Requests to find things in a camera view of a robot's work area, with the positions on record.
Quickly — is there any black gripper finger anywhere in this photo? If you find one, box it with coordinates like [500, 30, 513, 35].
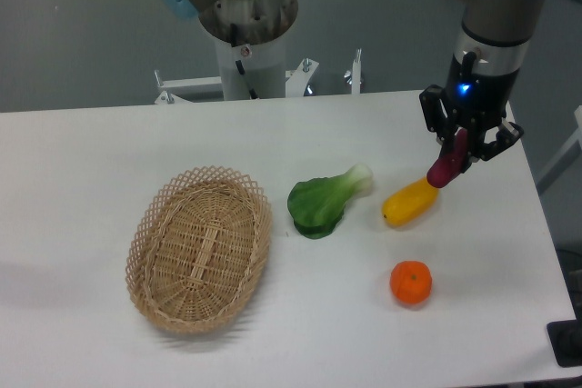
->
[467, 116, 524, 165]
[419, 85, 458, 148]

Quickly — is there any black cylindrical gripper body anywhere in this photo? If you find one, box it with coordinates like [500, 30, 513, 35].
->
[445, 57, 519, 127]

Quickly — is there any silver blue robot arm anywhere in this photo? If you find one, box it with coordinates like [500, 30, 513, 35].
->
[163, 0, 545, 171]

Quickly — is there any oval woven wicker basket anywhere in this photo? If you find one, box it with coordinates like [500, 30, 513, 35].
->
[125, 166, 272, 334]

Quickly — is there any yellow mango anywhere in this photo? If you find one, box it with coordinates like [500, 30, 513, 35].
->
[381, 177, 439, 227]

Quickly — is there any green bok choy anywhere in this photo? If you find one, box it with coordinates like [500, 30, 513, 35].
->
[286, 164, 373, 239]

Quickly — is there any orange tangerine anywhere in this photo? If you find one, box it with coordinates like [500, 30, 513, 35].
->
[389, 260, 433, 305]

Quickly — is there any black device at table edge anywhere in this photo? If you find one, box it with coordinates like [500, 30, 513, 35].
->
[547, 320, 581, 368]

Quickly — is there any white frame at right edge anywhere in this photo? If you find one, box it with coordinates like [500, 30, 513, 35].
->
[536, 106, 581, 195]

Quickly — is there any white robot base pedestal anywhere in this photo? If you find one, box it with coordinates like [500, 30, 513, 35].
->
[214, 36, 286, 101]

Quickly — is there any black cable on pedestal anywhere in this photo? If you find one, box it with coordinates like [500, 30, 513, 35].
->
[228, 24, 259, 101]

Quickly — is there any white metal mounting frame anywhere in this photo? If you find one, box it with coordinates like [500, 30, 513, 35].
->
[153, 47, 365, 105]

